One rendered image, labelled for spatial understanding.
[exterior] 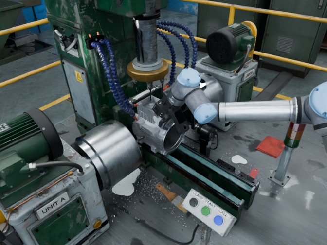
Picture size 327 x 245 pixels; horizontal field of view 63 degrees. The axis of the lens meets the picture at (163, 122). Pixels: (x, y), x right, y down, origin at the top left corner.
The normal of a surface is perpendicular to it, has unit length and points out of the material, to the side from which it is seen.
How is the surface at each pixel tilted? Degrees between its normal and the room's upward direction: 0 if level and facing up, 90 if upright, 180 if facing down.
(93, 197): 90
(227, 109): 44
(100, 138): 13
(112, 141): 28
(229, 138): 0
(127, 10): 90
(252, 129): 0
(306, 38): 90
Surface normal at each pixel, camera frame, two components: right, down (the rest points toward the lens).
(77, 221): 0.72, 0.40
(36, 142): 0.62, -0.04
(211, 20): -0.63, 0.48
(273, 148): -0.05, -0.80
